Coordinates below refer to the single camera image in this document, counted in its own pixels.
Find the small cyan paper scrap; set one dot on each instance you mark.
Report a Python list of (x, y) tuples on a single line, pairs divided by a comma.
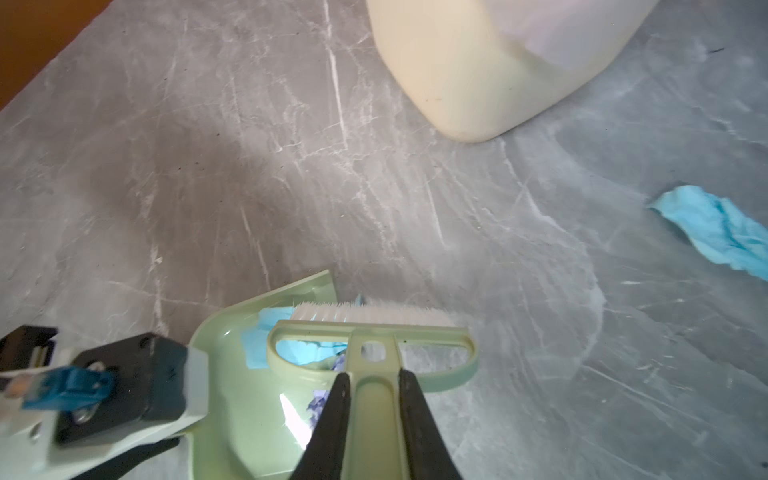
[(716, 228)]

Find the purple paper scrap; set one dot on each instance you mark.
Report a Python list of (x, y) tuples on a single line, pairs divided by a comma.
[(320, 397)]

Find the cream plastic trash bin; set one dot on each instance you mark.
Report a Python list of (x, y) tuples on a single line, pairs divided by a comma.
[(469, 81)]

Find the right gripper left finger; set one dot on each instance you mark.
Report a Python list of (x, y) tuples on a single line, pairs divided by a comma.
[(324, 455)]

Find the light blue paper strip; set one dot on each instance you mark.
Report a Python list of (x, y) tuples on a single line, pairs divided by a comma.
[(320, 355)]

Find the green plastic dustpan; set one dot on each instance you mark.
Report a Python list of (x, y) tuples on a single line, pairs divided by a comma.
[(258, 423)]

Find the green hand brush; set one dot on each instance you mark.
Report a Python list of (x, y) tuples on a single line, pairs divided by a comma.
[(375, 447)]

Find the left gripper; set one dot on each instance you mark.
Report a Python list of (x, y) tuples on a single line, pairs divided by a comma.
[(117, 467)]

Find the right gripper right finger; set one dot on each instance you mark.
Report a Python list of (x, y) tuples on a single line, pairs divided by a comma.
[(427, 455)]

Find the clear plastic bin liner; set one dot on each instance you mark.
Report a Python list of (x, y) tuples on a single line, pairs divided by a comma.
[(570, 34)]

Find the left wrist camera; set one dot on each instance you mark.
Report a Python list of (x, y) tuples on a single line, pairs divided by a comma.
[(64, 412)]

